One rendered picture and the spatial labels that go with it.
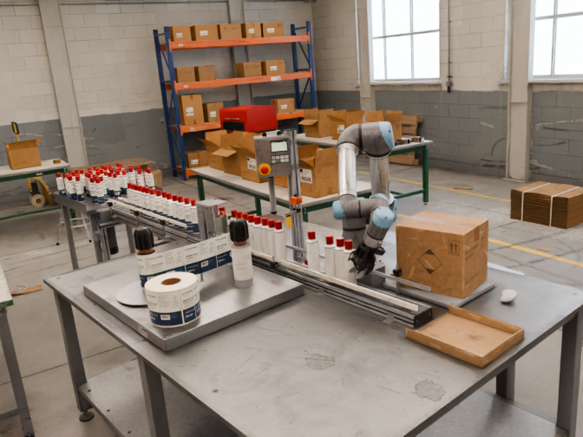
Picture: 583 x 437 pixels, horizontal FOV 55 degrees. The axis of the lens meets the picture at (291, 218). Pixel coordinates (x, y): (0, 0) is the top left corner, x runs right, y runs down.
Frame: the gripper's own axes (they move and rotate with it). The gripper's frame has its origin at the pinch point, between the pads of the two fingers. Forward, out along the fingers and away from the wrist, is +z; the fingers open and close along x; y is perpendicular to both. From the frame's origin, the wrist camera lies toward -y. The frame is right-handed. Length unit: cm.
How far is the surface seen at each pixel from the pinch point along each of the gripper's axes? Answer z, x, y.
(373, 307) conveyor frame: 0.4, 15.3, 5.9
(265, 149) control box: -13, -75, -2
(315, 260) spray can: 10.2, -21.8, 1.9
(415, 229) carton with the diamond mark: -22.8, 3.6, -19.6
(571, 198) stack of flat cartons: 97, -42, -393
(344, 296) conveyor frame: 8.2, 1.7, 5.9
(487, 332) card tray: -18, 52, -8
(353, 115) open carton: 158, -309, -363
